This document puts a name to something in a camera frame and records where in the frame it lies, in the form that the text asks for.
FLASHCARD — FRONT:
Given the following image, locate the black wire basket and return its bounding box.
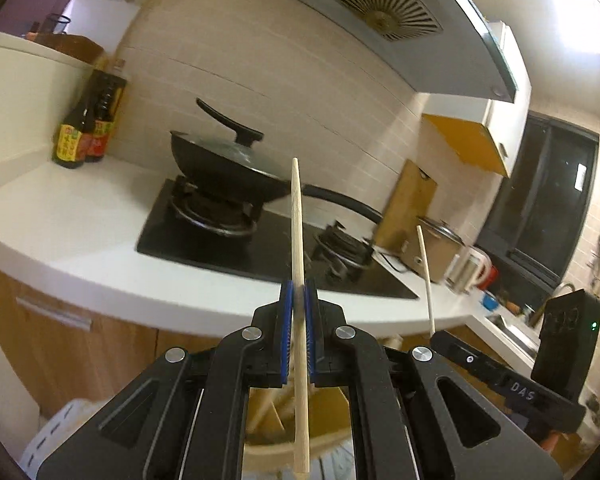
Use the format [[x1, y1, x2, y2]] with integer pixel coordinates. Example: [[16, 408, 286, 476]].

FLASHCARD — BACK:
[[44, 12, 72, 37]]

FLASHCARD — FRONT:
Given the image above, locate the wooden lower kitchen cabinet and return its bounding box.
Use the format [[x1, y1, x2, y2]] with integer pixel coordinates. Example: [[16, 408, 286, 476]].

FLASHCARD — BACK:
[[0, 257, 486, 423]]

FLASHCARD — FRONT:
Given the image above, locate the grey range hood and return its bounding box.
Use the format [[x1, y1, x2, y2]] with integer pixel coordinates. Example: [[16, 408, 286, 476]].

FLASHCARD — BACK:
[[250, 0, 519, 106]]

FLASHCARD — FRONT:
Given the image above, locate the black gas stove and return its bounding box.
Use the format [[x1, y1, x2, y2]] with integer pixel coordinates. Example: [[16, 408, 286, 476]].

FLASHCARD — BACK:
[[136, 175, 421, 302]]

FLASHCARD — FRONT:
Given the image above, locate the white electric kettle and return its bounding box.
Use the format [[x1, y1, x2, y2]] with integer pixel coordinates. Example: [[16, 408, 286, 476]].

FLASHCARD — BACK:
[[444, 245, 494, 295]]

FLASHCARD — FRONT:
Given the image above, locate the wooden cutting board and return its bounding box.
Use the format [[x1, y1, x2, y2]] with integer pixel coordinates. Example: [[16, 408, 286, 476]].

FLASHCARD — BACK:
[[372, 159, 439, 256]]

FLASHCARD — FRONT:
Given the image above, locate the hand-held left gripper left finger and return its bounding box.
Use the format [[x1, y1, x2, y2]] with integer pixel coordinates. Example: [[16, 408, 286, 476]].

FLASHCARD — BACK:
[[37, 281, 296, 480]]

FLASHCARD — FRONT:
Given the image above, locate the wooden chopstick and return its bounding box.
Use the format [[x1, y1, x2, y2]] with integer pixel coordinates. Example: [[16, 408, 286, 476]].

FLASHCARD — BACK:
[[290, 157, 311, 477], [416, 225, 436, 336]]

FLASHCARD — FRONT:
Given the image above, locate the yellow label sauce bottle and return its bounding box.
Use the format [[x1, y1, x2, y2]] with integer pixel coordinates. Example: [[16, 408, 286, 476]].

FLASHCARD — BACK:
[[52, 67, 95, 170]]

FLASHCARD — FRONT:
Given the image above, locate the white and yellow upper cabinet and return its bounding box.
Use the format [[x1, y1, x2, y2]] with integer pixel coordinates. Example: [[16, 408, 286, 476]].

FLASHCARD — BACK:
[[420, 22, 534, 179]]

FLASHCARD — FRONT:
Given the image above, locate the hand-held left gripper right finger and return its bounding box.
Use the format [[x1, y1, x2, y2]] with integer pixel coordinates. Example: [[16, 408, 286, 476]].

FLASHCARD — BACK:
[[305, 284, 564, 480]]

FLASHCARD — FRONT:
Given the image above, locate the beige plastic utensil basket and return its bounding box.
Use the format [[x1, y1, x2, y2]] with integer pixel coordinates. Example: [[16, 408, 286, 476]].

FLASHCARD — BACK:
[[244, 385, 361, 476]]

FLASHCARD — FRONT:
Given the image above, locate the white perforated plastic basket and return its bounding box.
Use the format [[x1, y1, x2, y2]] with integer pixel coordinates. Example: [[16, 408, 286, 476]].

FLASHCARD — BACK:
[[20, 399, 99, 479]]

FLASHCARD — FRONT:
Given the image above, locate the black wok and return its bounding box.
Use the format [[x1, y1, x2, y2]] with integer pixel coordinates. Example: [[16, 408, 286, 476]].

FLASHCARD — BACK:
[[170, 130, 384, 226]]

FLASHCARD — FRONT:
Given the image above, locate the metal sink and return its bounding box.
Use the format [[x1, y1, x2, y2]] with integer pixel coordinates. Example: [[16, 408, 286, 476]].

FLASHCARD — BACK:
[[485, 312, 542, 359]]

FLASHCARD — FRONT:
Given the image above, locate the red label sauce bottle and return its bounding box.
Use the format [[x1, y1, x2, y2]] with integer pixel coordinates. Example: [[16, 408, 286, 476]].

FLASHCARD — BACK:
[[85, 59, 129, 163]]

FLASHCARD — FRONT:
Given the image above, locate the brown box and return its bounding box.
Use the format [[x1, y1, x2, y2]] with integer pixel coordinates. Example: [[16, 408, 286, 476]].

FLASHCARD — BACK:
[[34, 34, 105, 67]]

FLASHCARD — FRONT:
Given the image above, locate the beige rice cooker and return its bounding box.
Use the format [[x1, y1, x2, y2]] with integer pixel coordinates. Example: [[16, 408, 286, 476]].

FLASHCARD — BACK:
[[400, 216, 467, 287]]

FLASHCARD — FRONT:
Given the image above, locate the wok lid with black handle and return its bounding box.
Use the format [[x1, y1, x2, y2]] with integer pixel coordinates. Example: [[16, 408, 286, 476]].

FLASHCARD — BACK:
[[172, 97, 281, 176]]

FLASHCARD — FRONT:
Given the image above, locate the metal drawer handle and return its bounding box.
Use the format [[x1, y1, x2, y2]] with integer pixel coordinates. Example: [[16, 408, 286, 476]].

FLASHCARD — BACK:
[[15, 297, 94, 331]]

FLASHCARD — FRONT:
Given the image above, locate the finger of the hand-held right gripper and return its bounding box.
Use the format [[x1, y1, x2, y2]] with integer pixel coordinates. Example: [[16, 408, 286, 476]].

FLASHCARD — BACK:
[[429, 329, 512, 402]]

